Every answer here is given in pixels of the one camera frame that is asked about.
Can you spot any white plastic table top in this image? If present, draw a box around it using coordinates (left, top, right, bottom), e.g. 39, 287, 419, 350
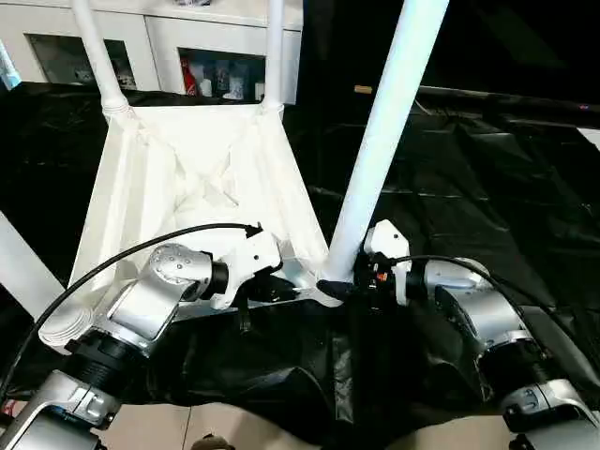
37, 102, 351, 357

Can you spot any black plastic mat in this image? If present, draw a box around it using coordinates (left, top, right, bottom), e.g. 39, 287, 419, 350
0, 82, 600, 450

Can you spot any dark grey robot foot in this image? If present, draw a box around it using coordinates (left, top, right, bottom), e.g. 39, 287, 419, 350
191, 433, 233, 450

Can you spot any white jar blue print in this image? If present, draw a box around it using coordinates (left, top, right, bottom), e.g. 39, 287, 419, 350
223, 69, 248, 99

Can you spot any long black bar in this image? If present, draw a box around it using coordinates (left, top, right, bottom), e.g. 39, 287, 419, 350
416, 86, 600, 118

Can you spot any red packet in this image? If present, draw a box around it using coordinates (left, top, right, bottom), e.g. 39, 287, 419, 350
181, 58, 196, 95

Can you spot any white cabinet with glass doors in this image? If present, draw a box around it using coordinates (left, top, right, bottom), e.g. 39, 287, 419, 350
0, 0, 304, 107

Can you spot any grey metal rack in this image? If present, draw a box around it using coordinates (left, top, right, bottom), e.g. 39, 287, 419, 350
0, 39, 23, 90

